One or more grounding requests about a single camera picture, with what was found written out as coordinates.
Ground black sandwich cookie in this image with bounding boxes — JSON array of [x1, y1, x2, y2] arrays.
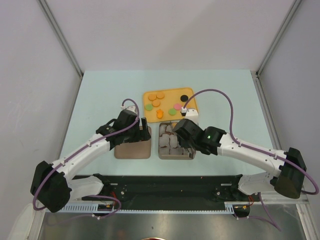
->
[[180, 94, 189, 103]]

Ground tan biscuit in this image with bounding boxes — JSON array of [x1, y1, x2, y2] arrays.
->
[[152, 99, 161, 108], [156, 91, 165, 99], [147, 93, 157, 101]]

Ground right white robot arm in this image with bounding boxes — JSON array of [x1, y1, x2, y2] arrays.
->
[[173, 119, 307, 201]]

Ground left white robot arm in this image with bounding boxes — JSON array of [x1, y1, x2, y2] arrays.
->
[[30, 109, 151, 213]]

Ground gold tin lid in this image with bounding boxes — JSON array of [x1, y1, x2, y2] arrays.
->
[[114, 138, 152, 160]]

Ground gold cookie tin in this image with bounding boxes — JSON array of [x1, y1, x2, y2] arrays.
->
[[157, 121, 196, 160]]

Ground green cookie left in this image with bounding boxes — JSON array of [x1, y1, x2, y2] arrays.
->
[[144, 103, 153, 111]]

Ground green cookie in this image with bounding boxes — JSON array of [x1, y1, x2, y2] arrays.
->
[[144, 103, 153, 111], [168, 108, 177, 116]]

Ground orange fish cookie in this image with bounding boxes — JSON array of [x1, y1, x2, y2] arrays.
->
[[156, 109, 164, 119]]

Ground green cookie centre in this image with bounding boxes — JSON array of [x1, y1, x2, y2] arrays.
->
[[168, 108, 177, 116]]

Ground pink sandwich cookie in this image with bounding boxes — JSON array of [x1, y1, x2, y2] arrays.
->
[[173, 103, 182, 111]]

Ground yellow plastic tray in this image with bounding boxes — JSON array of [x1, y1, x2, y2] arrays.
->
[[142, 87, 198, 123]]

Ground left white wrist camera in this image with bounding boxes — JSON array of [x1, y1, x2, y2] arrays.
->
[[121, 105, 138, 114]]

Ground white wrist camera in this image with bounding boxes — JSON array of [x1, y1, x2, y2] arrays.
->
[[180, 107, 199, 125], [121, 105, 138, 114]]

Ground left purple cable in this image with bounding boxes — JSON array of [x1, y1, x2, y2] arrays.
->
[[32, 97, 140, 213]]

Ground purple cable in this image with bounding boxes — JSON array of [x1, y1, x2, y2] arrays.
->
[[32, 97, 140, 213], [183, 88, 320, 231]]

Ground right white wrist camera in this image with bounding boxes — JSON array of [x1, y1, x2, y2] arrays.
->
[[180, 107, 199, 125]]

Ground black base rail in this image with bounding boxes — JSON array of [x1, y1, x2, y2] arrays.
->
[[95, 173, 259, 211]]

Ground right aluminium frame post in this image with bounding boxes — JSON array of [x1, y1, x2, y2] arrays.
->
[[256, 0, 304, 76]]

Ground aluminium frame post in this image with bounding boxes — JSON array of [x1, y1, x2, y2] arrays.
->
[[37, 0, 84, 77], [256, 0, 304, 76]]

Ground white cable duct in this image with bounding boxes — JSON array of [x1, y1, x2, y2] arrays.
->
[[44, 201, 118, 213]]

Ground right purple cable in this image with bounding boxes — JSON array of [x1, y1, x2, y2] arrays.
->
[[183, 88, 320, 231]]

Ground left aluminium frame post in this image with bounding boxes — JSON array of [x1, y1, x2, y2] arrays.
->
[[37, 0, 84, 77]]

